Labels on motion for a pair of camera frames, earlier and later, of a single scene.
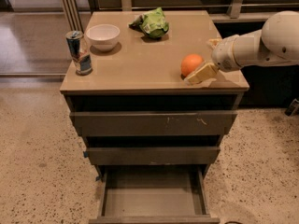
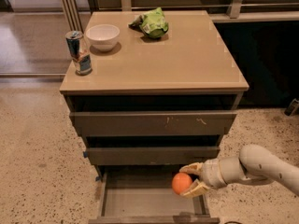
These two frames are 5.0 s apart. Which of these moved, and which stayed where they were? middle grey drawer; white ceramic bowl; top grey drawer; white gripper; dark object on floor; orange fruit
Moved: orange fruit; white gripper
Stayed: top grey drawer; dark object on floor; white ceramic bowl; middle grey drawer
